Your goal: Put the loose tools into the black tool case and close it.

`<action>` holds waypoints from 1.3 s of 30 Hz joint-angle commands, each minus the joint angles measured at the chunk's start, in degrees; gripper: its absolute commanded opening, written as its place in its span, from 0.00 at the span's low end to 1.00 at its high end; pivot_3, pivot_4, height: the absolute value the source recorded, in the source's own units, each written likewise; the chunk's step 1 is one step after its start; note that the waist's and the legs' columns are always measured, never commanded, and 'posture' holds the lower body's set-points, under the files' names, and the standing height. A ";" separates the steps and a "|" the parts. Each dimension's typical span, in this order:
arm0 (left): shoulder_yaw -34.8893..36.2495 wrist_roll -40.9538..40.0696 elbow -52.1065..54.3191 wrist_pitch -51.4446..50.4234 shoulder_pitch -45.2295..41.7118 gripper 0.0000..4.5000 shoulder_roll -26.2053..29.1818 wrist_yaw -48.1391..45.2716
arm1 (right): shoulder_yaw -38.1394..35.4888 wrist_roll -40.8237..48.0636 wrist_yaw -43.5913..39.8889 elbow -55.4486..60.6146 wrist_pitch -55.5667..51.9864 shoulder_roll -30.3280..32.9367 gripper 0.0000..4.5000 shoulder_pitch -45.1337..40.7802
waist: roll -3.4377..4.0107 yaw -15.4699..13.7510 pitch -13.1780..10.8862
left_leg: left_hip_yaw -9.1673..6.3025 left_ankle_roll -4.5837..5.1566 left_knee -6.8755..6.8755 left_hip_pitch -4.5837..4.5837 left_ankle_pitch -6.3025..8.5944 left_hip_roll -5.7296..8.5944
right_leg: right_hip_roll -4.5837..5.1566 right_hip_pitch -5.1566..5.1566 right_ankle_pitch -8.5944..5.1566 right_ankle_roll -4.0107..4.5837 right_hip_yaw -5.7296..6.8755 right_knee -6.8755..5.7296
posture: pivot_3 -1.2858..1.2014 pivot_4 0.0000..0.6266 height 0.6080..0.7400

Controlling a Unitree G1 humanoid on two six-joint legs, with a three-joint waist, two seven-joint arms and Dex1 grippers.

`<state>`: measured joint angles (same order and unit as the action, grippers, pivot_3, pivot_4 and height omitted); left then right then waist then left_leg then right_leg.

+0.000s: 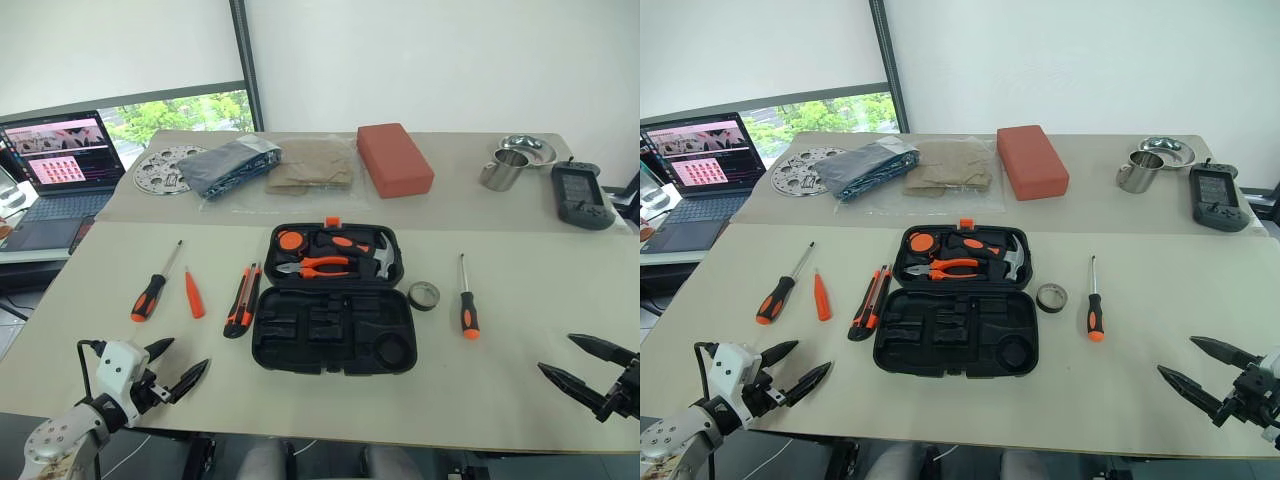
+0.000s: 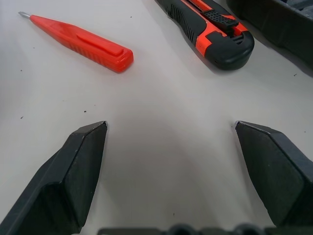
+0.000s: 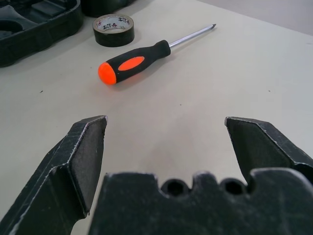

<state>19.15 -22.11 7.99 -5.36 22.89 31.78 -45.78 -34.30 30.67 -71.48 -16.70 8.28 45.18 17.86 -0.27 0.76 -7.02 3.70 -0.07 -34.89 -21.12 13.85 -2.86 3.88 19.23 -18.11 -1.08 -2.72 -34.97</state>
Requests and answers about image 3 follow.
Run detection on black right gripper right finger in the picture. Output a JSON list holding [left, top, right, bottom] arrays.
[[224, 116, 313, 185]]

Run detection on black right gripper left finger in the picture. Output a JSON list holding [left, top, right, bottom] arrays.
[[0, 115, 108, 235]]

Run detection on black orange Phillips screwdriver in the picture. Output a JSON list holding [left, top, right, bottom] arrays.
[[97, 23, 217, 86]]

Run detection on black tool case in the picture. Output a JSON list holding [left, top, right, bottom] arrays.
[[0, 0, 137, 68]]

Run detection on black electrical tape roll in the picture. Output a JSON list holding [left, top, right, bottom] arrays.
[[92, 14, 135, 48]]

